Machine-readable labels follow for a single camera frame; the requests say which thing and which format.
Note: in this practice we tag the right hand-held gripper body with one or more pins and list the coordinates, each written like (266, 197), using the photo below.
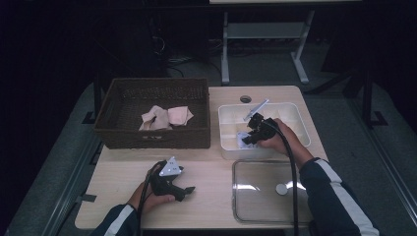
(265, 129)

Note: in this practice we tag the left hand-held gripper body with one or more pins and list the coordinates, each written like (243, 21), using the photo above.
(162, 187)

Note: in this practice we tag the white sock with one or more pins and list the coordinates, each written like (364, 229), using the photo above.
(239, 134)

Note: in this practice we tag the white divided organizer box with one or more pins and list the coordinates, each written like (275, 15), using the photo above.
(262, 154)

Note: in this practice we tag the tan sock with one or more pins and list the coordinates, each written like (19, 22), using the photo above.
(154, 118)

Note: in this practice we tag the clear lid with white knob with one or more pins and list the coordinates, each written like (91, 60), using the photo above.
(255, 203)

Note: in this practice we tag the brown woven basket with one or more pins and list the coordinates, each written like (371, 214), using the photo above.
(131, 98)

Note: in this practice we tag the person's left hand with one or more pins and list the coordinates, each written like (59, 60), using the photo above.
(155, 200)

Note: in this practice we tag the person's right hand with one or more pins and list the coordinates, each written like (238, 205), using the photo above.
(278, 144)

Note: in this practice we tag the dark round table grommet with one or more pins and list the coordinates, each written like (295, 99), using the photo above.
(245, 99)

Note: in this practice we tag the grey tape strip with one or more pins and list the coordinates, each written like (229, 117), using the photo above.
(87, 198)

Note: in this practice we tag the black slanted stand leg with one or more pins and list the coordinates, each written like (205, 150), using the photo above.
(334, 82)

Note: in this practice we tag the black metal stand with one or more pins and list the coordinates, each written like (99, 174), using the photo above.
(97, 95)
(367, 98)

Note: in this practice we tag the grey floor rail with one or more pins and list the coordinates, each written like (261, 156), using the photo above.
(393, 183)
(65, 196)

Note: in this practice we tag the white metal frame desk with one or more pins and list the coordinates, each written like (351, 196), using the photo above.
(262, 30)

